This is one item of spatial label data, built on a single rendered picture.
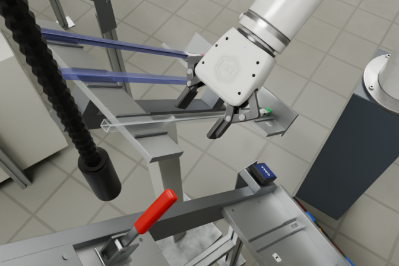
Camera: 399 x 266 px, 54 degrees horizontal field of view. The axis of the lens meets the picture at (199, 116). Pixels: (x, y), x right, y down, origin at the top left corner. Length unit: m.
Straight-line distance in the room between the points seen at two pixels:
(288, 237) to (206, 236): 0.80
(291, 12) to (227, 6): 1.63
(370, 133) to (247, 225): 0.55
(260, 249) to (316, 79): 1.38
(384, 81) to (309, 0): 0.48
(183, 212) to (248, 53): 0.26
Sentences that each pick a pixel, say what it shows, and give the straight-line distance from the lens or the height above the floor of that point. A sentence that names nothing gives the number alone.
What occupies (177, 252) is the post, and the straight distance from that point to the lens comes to 1.52.
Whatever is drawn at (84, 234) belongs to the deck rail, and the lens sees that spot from 0.46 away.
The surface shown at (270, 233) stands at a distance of 0.72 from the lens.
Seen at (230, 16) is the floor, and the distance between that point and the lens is 2.17.
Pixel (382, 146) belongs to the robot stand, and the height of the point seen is 0.56.
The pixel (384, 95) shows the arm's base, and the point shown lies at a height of 0.71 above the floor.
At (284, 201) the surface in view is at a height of 0.73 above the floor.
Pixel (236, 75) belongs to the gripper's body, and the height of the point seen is 1.01.
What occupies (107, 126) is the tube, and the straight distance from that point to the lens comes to 0.49.
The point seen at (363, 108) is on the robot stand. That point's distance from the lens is 1.06.
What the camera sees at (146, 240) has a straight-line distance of 0.52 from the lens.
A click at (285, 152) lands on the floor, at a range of 1.71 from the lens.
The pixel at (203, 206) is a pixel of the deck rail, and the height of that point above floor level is 0.91.
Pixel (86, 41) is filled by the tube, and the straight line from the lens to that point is 0.70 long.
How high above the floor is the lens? 1.48
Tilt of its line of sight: 58 degrees down
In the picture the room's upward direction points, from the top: straight up
